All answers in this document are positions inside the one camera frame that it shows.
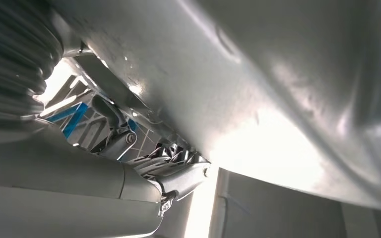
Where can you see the blue metal shelf rack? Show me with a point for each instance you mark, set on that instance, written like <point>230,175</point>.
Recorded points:
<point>75,120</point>

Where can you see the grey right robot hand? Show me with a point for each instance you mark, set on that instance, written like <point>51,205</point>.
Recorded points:
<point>62,197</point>

